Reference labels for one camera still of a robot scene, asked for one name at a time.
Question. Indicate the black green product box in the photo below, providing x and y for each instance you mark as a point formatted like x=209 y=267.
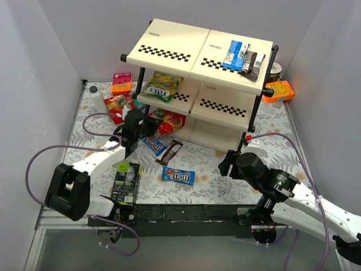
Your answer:
x=126 y=185

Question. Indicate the brown chocolate bar wrapper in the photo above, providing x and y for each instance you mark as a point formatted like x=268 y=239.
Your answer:
x=170 y=152

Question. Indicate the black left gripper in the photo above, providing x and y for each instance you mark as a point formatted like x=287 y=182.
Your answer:
x=149 y=126

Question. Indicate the teal tissue packet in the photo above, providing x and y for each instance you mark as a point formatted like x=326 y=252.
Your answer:
x=139 y=105

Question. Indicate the blue m&m bag upper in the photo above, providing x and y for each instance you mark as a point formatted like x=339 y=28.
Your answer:
x=155 y=145

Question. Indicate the brown chocolate bar on shelf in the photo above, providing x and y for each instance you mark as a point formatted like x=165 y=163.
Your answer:
x=252 y=65

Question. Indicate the blue m&m bag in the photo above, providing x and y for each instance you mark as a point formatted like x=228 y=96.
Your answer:
x=155 y=145
x=178 y=175

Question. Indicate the red gummy candy bag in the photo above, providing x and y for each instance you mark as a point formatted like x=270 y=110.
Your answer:
x=115 y=104

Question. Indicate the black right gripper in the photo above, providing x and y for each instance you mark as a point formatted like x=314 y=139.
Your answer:
x=230 y=165

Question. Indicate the pink orange candy box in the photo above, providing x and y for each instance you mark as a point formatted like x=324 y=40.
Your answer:
x=121 y=83

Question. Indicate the green Fox's candy bag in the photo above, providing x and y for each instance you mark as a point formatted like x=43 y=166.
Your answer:
x=162 y=86

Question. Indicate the blue snack bag on shelf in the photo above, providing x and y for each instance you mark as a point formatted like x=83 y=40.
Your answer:
x=236 y=55

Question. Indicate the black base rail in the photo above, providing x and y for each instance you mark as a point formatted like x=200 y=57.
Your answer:
x=196 y=220

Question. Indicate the orange candy box right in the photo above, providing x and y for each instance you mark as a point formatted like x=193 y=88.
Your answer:
x=282 y=92

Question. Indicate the blue m&m bag lower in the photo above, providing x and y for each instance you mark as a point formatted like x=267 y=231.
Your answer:
x=178 y=175

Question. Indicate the cream three-tier shelf rack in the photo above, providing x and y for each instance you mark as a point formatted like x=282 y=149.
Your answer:
x=219 y=103

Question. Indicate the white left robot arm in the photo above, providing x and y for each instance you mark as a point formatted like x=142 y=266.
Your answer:
x=69 y=192

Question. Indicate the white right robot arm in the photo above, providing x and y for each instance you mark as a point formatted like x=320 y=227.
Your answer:
x=286 y=200

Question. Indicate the paper cup behind shelf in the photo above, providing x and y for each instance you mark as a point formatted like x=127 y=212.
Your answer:
x=275 y=72

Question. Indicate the white bottle black cap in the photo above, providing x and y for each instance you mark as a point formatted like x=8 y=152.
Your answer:
x=97 y=99

